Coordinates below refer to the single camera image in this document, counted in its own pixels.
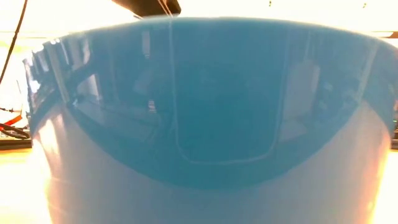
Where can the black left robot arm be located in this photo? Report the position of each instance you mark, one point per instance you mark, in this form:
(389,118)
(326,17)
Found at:
(146,7)

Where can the blue plastic mini bowl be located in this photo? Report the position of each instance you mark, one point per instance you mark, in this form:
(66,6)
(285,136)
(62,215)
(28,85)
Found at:
(217,109)

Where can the red flat strip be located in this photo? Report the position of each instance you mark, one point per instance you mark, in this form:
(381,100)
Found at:
(14,119)

